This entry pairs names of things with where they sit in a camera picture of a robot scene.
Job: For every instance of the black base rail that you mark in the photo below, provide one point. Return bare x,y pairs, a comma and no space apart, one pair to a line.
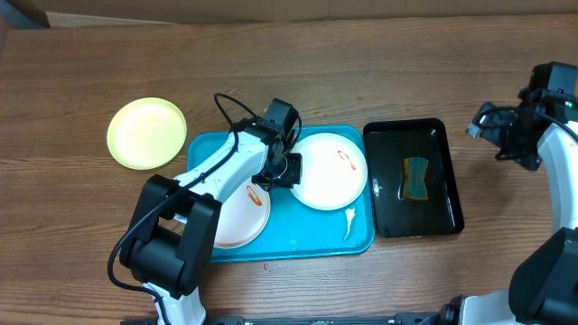
404,318

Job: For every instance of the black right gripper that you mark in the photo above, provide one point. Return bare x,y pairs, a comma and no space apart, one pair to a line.
489,125

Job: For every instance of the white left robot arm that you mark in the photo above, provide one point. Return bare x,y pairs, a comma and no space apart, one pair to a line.
169,242

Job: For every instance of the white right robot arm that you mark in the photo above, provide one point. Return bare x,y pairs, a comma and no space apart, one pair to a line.
543,289

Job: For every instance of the black water tray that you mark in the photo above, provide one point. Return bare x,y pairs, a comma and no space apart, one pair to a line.
387,144

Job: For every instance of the yellow-green rimmed plate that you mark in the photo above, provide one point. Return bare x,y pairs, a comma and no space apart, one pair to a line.
146,133

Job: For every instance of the green yellow sponge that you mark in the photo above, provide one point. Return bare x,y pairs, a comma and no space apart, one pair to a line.
413,185

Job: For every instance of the blue plastic tray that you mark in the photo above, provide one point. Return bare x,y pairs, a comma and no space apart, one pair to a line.
293,229

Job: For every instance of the pink rimmed white plate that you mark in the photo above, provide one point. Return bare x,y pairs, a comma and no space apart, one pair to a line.
243,216

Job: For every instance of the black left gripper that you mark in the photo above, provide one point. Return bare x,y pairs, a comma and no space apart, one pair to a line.
293,179

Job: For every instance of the white plate with sauce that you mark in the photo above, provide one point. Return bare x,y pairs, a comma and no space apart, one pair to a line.
334,171

